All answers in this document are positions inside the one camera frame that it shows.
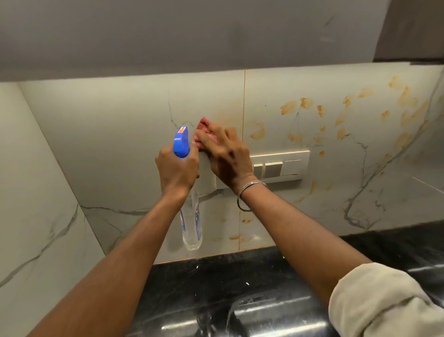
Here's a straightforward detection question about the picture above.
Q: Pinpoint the person's left hand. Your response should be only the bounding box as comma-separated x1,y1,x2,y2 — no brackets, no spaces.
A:
154,144,201,200

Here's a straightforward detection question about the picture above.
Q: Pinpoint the person's right hand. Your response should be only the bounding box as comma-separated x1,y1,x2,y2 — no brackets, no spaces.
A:
192,121,259,195

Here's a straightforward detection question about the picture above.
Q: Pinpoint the clear spray bottle blue nozzle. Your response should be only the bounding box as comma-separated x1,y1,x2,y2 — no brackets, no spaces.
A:
172,125,203,252

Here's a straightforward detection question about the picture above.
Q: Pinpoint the pink checked cleaning cloth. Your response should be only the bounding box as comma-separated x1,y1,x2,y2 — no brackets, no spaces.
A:
191,117,219,150

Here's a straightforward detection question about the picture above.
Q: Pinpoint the person's right forearm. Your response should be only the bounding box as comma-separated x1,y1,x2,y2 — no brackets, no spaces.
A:
239,182,374,308

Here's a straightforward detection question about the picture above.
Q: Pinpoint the person's left forearm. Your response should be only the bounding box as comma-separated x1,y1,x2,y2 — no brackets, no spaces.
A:
26,193,190,337

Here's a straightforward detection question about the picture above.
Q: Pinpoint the silver bangle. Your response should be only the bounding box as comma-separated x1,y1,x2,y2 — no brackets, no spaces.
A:
236,180,268,212

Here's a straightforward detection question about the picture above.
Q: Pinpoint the grey upper cabinet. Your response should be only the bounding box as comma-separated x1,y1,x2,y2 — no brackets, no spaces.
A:
0,0,393,83

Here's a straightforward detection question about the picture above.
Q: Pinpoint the white shirt sleeve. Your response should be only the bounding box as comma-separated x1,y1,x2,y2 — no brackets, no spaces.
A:
327,262,444,337

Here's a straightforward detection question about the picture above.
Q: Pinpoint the brown upper cabinet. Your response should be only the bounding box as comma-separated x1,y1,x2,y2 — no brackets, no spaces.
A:
373,0,444,65

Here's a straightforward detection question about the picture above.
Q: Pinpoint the white switch panel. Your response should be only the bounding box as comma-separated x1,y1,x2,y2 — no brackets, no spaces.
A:
215,150,311,190

